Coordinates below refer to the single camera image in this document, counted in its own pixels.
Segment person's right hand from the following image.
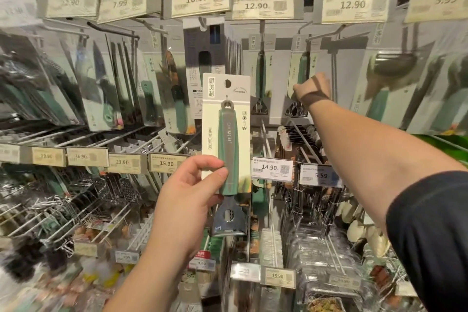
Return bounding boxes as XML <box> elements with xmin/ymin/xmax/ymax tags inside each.
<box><xmin>292</xmin><ymin>73</ymin><xmax>333</xmax><ymax>110</ymax></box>

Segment person's left hand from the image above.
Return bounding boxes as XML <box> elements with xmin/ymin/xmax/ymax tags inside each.
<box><xmin>148</xmin><ymin>155</ymin><xmax>229</xmax><ymax>263</ymax></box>

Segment carded green handle peeler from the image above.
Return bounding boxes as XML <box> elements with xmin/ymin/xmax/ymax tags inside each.
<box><xmin>201</xmin><ymin>73</ymin><xmax>253</xmax><ymax>237</ymax></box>

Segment person's right forearm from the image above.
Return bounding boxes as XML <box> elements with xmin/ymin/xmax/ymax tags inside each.
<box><xmin>302</xmin><ymin>98</ymin><xmax>468</xmax><ymax>230</ymax></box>

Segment person's left forearm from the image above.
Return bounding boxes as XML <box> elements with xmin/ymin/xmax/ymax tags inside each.
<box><xmin>103</xmin><ymin>244</ymin><xmax>198</xmax><ymax>312</ymax></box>

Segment hanging packaged green peeler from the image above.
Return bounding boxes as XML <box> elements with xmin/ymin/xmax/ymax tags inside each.
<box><xmin>243</xmin><ymin>32</ymin><xmax>277</xmax><ymax>117</ymax></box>
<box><xmin>286</xmin><ymin>34</ymin><xmax>321</xmax><ymax>119</ymax></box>

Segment small yellow price tag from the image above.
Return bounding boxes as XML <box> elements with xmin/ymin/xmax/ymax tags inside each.
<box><xmin>107</xmin><ymin>153</ymin><xmax>142</xmax><ymax>174</ymax></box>
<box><xmin>31</xmin><ymin>146</ymin><xmax>67</xmax><ymax>167</ymax></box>
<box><xmin>149</xmin><ymin>152</ymin><xmax>189</xmax><ymax>174</ymax></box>
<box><xmin>0</xmin><ymin>144</ymin><xmax>21</xmax><ymax>165</ymax></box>
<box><xmin>67</xmin><ymin>147</ymin><xmax>109</xmax><ymax>167</ymax></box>

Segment packaged metal rod tool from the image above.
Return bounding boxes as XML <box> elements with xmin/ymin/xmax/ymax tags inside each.
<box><xmin>317</xmin><ymin>35</ymin><xmax>371</xmax><ymax>112</ymax></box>

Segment row of black utensils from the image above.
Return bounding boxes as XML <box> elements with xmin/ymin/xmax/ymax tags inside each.
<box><xmin>275</xmin><ymin>125</ymin><xmax>327</xmax><ymax>164</ymax></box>

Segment packaged metal skewers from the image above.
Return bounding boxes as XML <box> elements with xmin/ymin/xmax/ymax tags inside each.
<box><xmin>224</xmin><ymin>23</ymin><xmax>244</xmax><ymax>75</ymax></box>

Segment red and white price tag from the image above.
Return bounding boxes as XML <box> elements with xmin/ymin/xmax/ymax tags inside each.
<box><xmin>188</xmin><ymin>251</ymin><xmax>216</xmax><ymax>272</ymax></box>

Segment packaged brown and green tool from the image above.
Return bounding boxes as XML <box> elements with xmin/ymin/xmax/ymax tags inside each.
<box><xmin>154</xmin><ymin>27</ymin><xmax>197</xmax><ymax>135</ymax></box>

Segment row of large price tags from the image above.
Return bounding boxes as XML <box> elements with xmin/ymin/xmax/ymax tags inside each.
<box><xmin>0</xmin><ymin>0</ymin><xmax>468</xmax><ymax>28</ymax></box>

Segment low grey price tag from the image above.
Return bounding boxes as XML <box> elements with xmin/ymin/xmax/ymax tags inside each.
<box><xmin>115</xmin><ymin>249</ymin><xmax>140</xmax><ymax>264</ymax></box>
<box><xmin>231</xmin><ymin>262</ymin><xmax>261</xmax><ymax>283</ymax></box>

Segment packaged small green peeler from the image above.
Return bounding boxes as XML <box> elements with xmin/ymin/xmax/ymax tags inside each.
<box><xmin>135</xmin><ymin>30</ymin><xmax>166</xmax><ymax>127</ymax></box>

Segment dark grey card package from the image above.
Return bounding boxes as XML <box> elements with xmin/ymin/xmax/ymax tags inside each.
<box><xmin>182</xmin><ymin>17</ymin><xmax>228</xmax><ymax>119</ymax></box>

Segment clear bottle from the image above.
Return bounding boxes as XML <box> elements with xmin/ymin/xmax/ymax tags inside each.
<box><xmin>171</xmin><ymin>279</ymin><xmax>205</xmax><ymax>312</ymax></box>

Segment low yellow price tag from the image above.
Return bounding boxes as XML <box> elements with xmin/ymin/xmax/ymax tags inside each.
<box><xmin>260</xmin><ymin>267</ymin><xmax>296</xmax><ymax>289</ymax></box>
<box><xmin>74</xmin><ymin>241</ymin><xmax>99</xmax><ymax>258</ymax></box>
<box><xmin>328</xmin><ymin>273</ymin><xmax>362</xmax><ymax>291</ymax></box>

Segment packaged dark slim tools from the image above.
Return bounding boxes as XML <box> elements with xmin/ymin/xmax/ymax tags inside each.
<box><xmin>106</xmin><ymin>35</ymin><xmax>144</xmax><ymax>126</ymax></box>

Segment stack of clear plastic packages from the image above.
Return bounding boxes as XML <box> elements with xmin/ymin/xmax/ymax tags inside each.
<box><xmin>284</xmin><ymin>218</ymin><xmax>368</xmax><ymax>303</ymax></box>

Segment group of cream spoons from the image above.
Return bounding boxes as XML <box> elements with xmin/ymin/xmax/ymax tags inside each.
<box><xmin>336</xmin><ymin>196</ymin><xmax>392</xmax><ymax>259</ymax></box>

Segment dark sleeve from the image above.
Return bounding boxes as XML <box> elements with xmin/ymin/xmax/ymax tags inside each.
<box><xmin>386</xmin><ymin>171</ymin><xmax>468</xmax><ymax>312</ymax></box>

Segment hanging stack of packaged utensils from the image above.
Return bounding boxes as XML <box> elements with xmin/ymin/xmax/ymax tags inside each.
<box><xmin>0</xmin><ymin>28</ymin><xmax>85</xmax><ymax>127</ymax></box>

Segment packaged green handle ladle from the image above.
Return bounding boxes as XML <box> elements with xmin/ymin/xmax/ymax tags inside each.
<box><xmin>348</xmin><ymin>22</ymin><xmax>436</xmax><ymax>130</ymax></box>

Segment packaged green handle knife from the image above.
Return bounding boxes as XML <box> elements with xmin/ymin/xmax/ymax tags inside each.
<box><xmin>72</xmin><ymin>30</ymin><xmax>124</xmax><ymax>132</ymax></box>

